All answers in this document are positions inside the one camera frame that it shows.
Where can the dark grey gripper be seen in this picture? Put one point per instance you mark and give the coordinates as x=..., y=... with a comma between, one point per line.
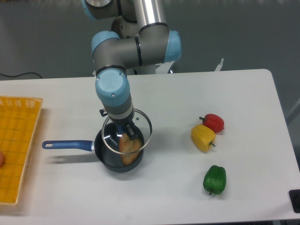
x=122, y=117

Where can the glass pot lid blue knob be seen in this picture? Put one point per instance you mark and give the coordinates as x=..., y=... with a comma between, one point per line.
x=110, y=132

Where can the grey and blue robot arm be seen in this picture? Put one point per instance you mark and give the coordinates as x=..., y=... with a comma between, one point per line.
x=153, y=43

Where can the triangular baked pastry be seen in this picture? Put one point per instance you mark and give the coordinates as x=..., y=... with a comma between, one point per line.
x=127, y=146

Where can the yellow bell pepper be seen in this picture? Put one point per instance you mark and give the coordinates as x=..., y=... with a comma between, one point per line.
x=203, y=137

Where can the red bell pepper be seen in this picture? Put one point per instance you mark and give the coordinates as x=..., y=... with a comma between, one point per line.
x=214, y=122

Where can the green bell pepper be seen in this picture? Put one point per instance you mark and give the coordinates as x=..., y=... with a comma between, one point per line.
x=215, y=180

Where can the yellow woven basket tray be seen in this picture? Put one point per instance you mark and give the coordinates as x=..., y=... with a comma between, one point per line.
x=18, y=121

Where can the orange round item in tray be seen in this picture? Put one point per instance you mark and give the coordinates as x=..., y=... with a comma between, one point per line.
x=2, y=158

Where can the black device at table edge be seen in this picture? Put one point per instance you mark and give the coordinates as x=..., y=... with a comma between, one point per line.
x=295, y=200

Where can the dark saucepan with blue handle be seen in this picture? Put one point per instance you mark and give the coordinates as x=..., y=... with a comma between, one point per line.
x=107, y=151

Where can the white right table bracket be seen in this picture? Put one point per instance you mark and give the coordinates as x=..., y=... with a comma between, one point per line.
x=220, y=65

